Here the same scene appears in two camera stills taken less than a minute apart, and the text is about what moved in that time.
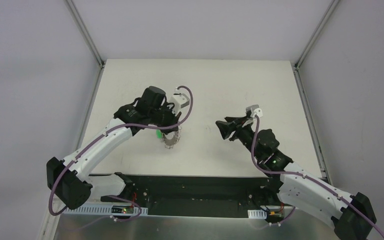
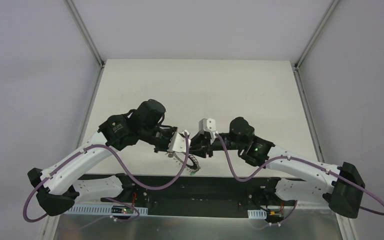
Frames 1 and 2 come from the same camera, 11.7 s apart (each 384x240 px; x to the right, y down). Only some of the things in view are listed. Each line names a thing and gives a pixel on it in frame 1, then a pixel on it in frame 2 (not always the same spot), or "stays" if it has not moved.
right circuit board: x=274 y=216 stays
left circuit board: x=122 y=209 stays
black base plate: x=200 y=196 stays
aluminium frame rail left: x=79 y=21 stays
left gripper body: x=171 y=124 → x=165 y=142
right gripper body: x=237 y=128 → x=206 y=145
